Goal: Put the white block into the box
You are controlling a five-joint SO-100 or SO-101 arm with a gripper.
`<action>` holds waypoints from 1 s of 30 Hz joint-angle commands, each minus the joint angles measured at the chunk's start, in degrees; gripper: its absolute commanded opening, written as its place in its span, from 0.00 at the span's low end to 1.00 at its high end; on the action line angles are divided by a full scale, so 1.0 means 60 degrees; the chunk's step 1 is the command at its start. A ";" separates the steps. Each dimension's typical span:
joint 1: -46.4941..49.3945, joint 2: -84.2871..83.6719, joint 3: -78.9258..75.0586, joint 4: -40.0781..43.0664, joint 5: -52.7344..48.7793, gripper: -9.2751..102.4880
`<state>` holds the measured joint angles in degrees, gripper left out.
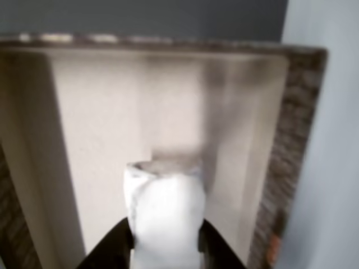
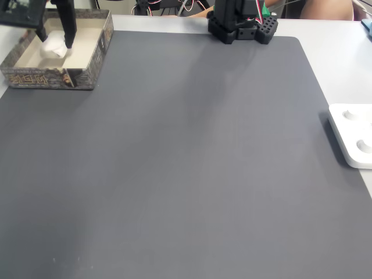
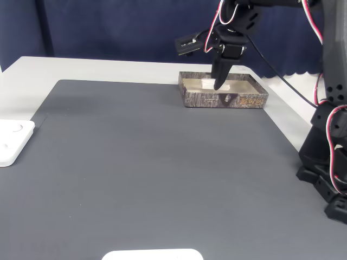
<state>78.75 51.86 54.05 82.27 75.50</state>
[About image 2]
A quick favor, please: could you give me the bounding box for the white block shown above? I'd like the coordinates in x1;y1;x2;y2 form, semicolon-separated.
40;30;73;59

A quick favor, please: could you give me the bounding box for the patterned cardboard box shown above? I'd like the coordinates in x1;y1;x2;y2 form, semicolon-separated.
0;8;115;91

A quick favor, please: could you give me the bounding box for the dark grey mat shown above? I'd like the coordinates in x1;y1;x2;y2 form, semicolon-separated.
0;28;372;279

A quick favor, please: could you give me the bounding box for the light blue object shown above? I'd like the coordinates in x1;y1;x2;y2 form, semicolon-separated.
361;19;372;40

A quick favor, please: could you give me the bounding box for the white device with round dimples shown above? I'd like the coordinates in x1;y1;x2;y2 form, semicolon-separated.
327;103;372;170

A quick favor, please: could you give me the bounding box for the black camera bracket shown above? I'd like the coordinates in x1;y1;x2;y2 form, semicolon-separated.
0;0;48;30

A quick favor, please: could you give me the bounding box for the red white servo cable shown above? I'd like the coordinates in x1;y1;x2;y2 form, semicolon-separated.
252;0;267;26

